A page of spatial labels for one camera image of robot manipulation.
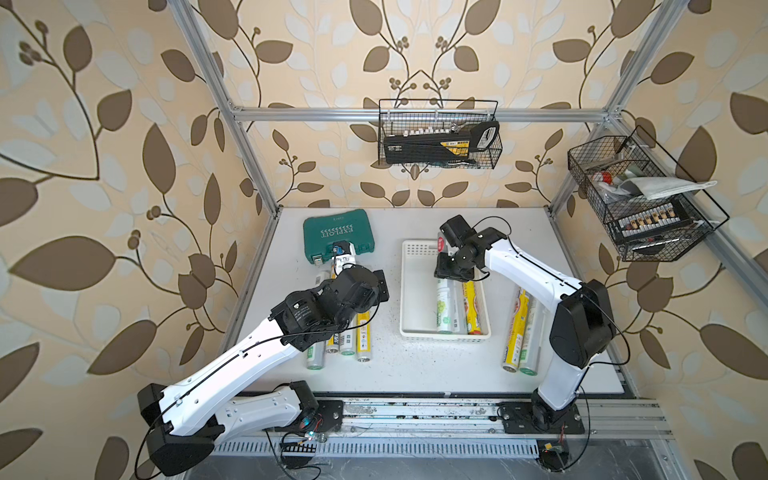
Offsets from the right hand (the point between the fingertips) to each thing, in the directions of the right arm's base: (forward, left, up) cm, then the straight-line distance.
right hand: (441, 273), depth 88 cm
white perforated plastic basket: (-3, +7, -9) cm, 11 cm away
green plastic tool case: (+24, +40, -6) cm, 47 cm away
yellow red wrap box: (-8, -9, -7) cm, 14 cm away
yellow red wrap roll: (-16, +33, -8) cm, 38 cm away
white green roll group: (-8, 0, +1) cm, 8 cm away
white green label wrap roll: (-17, +28, -7) cm, 33 cm away
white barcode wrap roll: (-21, +36, -8) cm, 42 cm away
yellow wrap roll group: (-15, +23, -8) cm, 29 cm away
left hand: (-11, +19, +16) cm, 28 cm away
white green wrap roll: (-8, -4, -7) cm, 12 cm away
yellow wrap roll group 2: (-20, -18, -9) cm, 28 cm away
